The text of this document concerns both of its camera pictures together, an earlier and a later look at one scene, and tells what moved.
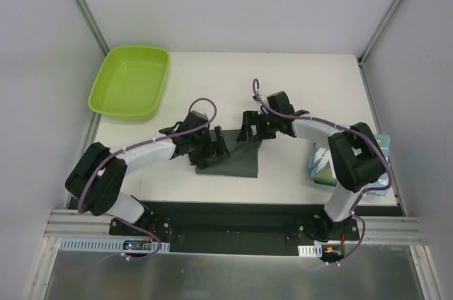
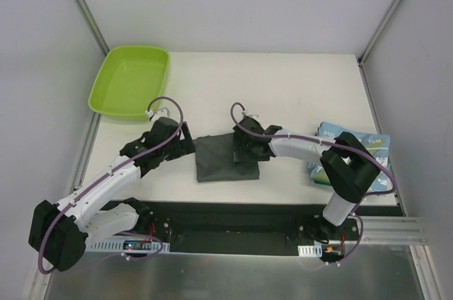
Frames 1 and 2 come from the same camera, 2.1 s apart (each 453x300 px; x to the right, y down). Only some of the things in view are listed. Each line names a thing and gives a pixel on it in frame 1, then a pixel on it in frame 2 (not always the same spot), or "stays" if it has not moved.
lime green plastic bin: [130, 82] stays
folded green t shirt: [331, 182] stays
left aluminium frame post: [82, 3] stays
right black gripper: [257, 126] → [241, 146]
